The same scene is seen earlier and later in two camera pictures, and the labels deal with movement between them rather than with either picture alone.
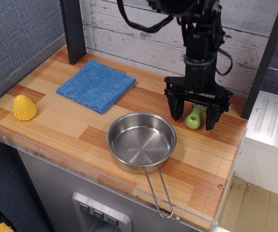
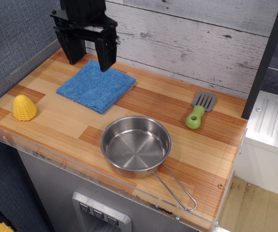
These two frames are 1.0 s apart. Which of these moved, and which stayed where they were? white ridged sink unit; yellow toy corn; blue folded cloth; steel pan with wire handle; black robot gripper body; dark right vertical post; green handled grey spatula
Moved: steel pan with wire handle; black robot gripper body
Stayed: yellow toy corn; green handled grey spatula; white ridged sink unit; dark right vertical post; blue folded cloth
